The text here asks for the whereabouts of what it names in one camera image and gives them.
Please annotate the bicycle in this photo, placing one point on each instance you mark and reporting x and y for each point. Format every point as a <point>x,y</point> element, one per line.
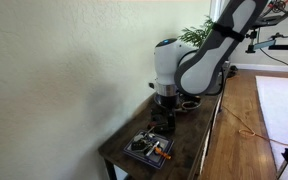
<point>284,8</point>

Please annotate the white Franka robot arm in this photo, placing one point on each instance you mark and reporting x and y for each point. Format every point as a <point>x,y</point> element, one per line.
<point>204,56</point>

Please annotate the dark red small item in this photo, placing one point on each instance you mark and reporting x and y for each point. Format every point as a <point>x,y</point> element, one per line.
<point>150,126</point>

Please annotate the black stereo camera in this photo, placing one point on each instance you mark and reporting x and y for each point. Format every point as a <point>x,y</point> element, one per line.
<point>270,20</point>

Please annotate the white rug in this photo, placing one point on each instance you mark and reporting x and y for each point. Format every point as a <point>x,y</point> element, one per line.
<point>284,110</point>

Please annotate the green potted plant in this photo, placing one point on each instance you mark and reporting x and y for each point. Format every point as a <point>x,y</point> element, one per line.
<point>194,35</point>

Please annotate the silver pocket tool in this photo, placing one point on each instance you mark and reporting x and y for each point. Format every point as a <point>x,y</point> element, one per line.
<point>152,148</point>

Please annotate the blue white square tray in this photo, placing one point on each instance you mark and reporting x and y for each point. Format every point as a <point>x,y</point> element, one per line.
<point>149,150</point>

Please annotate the dark round plate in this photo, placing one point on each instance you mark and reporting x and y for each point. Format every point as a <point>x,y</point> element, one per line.
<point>190,105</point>

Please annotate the blue round ceramic tray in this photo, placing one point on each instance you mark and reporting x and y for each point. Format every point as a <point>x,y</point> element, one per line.
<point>192,103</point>

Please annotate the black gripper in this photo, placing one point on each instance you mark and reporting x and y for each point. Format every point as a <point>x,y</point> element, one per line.
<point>167,101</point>

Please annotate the black floor object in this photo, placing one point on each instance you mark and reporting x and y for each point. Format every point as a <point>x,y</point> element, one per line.
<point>232,70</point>

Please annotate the silver keys bunch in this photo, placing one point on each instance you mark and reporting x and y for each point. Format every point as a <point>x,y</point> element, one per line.
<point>144,136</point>

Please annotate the black key fob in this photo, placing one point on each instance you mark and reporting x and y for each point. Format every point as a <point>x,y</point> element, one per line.
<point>137,145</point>

